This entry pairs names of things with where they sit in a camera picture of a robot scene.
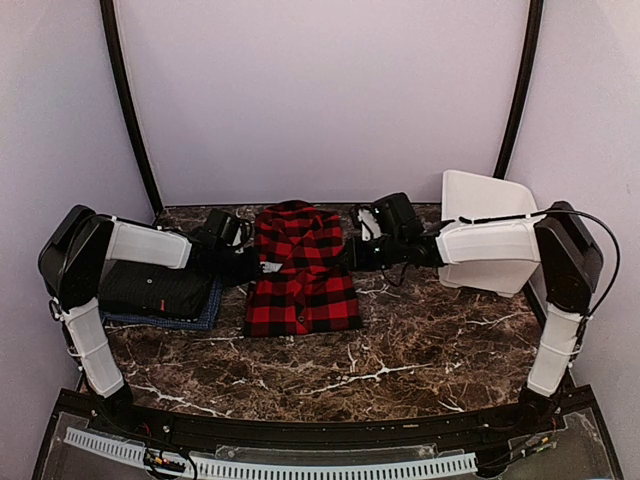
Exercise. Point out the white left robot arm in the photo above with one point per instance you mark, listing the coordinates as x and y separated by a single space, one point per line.
98 267

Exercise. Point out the black corner frame post right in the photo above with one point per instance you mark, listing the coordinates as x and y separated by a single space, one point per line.
521 88

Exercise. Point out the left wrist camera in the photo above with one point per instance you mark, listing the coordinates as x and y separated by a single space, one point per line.
223 229

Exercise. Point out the white slotted cable duct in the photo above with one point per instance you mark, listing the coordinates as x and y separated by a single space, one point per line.
254 463

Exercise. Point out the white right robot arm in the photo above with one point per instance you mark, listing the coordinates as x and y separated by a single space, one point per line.
554 240

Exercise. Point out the black corner frame post left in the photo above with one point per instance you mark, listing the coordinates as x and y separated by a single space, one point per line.
128 110

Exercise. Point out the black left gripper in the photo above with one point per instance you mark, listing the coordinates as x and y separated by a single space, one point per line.
251 271

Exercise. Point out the black front rail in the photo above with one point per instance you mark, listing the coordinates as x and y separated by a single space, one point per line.
485 429

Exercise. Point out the white plastic basket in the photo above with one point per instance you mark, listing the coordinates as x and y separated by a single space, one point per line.
492 200

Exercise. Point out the red black plaid shirt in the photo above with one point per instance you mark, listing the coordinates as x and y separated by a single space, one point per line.
304 286

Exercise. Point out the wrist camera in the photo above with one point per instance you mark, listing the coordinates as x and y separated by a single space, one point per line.
223 229
399 222

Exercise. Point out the black corner frame post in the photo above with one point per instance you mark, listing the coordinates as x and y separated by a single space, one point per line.
128 110
521 88

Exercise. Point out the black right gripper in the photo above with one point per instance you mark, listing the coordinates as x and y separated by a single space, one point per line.
356 260

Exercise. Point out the blue checked shirt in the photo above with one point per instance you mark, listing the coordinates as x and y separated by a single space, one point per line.
204 321

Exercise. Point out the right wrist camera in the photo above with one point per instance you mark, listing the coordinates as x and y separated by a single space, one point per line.
399 222

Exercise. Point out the black pinstripe shirt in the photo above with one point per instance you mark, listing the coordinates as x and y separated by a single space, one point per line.
152 290

